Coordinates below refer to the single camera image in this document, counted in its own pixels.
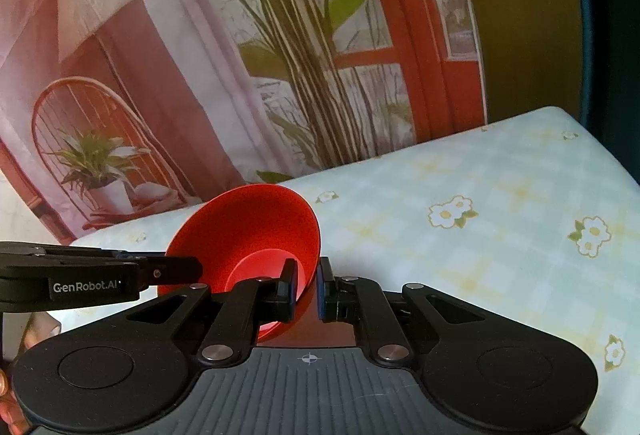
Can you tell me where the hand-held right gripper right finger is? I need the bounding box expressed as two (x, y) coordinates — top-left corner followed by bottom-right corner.
(316, 257), (488, 368)

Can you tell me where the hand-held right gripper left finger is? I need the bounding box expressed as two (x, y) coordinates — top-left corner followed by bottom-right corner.
(125, 259), (299, 366)

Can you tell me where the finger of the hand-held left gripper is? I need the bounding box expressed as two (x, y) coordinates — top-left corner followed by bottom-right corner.
(117, 254), (204, 290)

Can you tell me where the red bowl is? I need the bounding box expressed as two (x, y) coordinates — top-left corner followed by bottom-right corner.
(157, 184), (322, 344)

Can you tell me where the person's left hand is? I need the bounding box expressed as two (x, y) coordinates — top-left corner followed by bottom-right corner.
(0, 367), (25, 435)

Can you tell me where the floral checked tablecloth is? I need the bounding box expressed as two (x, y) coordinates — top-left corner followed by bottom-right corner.
(60, 105), (640, 435)

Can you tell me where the printed room scene backdrop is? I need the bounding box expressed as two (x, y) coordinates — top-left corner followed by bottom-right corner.
(0, 0), (489, 247)

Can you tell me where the olive green panel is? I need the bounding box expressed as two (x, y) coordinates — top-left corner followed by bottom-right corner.
(444, 0), (594, 127)

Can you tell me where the blue curtain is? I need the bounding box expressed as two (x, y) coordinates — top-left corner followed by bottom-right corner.
(565, 0), (640, 188)

